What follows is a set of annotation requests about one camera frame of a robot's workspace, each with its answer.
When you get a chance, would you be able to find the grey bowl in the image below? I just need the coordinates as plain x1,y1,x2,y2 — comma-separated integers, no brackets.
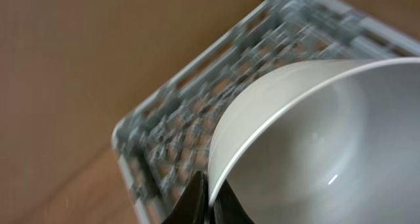
208,57,419,223

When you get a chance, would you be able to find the grey dishwasher rack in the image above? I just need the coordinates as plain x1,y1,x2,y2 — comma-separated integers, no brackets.
112,0,419,223

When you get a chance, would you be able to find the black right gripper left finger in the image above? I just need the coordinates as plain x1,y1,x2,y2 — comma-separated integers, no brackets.
162,171,208,224

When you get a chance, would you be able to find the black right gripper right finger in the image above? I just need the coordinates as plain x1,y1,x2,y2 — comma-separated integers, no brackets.
213,180,254,224

